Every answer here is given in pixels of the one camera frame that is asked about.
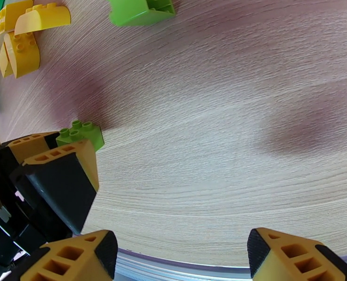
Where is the small green lego brick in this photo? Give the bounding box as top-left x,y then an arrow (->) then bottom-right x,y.
55,120 -> 105,152
104,0 -> 176,27

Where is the yellow curved lego brick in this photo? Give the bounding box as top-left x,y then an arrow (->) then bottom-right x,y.
3,30 -> 41,79
0,41 -> 15,78
14,6 -> 72,36

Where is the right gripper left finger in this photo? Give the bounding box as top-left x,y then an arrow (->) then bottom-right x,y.
3,229 -> 119,281

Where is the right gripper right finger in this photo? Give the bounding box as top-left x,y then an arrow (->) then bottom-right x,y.
246,227 -> 347,281

